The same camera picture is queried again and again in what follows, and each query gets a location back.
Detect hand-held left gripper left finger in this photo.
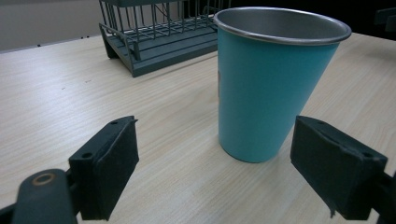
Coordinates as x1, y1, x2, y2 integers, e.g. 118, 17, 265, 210
68, 115, 140, 222

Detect dark green wire dish rack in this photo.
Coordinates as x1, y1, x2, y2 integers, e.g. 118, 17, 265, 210
98, 0, 233, 78

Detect teal metal cup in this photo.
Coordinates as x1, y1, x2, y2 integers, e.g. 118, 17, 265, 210
213, 7, 353, 164

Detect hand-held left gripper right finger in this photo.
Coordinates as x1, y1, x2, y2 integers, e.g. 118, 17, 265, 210
290, 115, 389, 221

